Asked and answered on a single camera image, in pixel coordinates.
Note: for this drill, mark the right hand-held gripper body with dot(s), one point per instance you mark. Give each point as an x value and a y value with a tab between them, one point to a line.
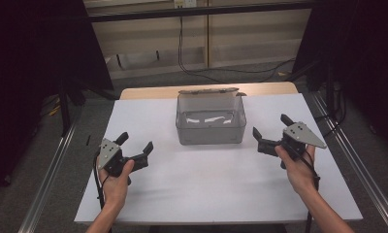
298	134

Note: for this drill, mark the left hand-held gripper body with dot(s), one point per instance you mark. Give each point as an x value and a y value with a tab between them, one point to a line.
109	153

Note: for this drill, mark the transparent grey lidded storage box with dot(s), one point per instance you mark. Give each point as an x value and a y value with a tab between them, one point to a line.
211	136

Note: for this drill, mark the person's left hand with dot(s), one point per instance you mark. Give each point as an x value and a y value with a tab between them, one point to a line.
116	189

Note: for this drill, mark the person's right hand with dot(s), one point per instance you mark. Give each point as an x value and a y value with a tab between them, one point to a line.
297	174

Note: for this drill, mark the black metal stand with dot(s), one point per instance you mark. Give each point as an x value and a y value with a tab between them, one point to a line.
65	110

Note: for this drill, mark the beige wooden counter cabinet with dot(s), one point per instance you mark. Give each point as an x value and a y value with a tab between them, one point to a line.
240	35

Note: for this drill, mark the black curtain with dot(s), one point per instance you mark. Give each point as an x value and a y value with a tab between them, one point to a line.
360	58
30	64

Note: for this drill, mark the metal floor rail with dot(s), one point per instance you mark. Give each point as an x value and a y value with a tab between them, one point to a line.
357	161
49	174

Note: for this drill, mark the white wall socket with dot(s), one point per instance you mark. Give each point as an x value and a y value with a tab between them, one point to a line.
185	3

